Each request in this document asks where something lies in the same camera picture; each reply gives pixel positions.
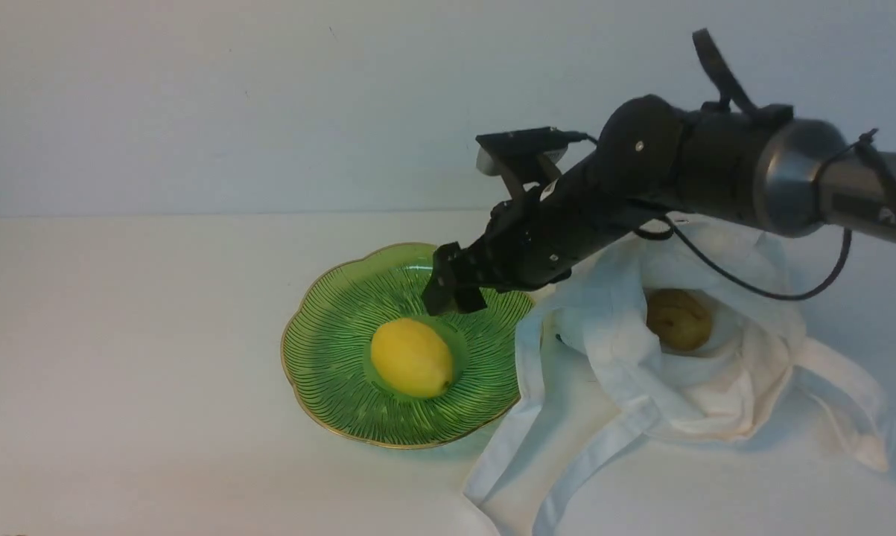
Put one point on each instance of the yellow lemon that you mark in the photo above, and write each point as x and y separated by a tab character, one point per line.
412	358

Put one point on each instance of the brown pear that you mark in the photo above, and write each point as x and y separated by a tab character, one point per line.
680	321

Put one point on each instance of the white cloth tote bag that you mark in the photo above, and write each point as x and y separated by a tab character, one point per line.
723	392

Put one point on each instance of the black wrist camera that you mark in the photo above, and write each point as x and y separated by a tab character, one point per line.
525	157

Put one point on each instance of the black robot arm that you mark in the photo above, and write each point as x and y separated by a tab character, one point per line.
764	169

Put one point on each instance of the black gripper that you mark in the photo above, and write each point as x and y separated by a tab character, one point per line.
536	241

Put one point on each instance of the green ribbed glass plate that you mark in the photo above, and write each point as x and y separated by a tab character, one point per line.
326	353

